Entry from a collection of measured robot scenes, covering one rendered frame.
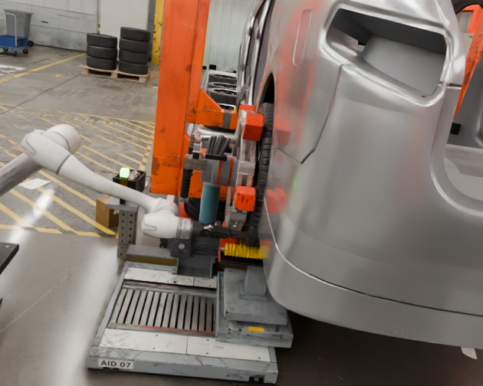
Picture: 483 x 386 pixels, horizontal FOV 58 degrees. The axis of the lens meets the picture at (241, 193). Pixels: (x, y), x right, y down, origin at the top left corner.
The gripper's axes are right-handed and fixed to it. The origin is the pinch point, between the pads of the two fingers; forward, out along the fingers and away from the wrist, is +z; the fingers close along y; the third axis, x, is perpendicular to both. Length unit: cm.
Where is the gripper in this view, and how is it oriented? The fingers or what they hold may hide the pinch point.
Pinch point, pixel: (238, 234)
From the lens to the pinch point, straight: 189.8
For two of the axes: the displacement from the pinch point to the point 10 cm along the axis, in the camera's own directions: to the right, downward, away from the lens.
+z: 9.9, 1.3, 1.0
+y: 1.4, -4.0, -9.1
